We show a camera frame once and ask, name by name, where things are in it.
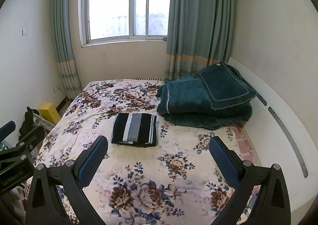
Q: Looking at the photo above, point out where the teal pillow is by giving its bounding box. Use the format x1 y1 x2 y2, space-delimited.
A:
197 61 257 110

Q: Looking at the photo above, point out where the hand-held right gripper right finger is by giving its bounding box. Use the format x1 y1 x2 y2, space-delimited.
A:
209 136 291 225

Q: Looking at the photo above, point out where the white headboard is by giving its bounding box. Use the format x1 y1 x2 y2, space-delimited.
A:
227 56 318 213

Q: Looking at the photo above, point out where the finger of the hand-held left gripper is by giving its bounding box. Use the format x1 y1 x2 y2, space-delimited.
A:
0 121 16 141
15 126 46 153

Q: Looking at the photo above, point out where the black clothes pile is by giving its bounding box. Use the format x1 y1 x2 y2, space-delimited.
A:
18 106 34 141

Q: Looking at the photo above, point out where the yellow box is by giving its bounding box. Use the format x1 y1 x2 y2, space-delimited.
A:
38 102 60 124

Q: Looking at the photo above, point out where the striped knit sweater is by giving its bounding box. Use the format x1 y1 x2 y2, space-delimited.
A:
111 113 159 145

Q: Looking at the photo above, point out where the silver metal frame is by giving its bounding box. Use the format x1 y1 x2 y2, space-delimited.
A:
32 113 56 131

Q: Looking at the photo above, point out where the floral bed blanket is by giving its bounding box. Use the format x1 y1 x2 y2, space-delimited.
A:
32 77 256 225

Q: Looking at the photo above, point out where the pink checked bed sheet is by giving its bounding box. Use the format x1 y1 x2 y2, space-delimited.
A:
227 126 261 215

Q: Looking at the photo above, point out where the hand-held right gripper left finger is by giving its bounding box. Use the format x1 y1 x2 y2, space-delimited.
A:
25 136 108 225

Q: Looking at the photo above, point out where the teal folded quilt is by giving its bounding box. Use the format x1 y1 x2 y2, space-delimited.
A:
156 72 253 130

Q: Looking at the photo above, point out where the window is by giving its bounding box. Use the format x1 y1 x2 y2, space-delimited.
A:
78 0 173 47

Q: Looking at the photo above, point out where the wide grey-blue striped curtain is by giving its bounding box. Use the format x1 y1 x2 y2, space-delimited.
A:
164 0 235 80

